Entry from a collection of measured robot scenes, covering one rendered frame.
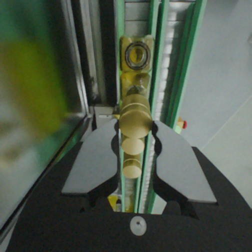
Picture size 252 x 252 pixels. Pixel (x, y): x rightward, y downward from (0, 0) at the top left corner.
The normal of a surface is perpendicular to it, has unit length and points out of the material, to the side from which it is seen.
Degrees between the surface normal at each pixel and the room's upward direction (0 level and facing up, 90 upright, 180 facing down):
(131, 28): 0
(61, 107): 90
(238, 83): 0
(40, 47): 91
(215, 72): 0
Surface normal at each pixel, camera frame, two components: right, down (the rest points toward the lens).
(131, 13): -0.06, 0.52
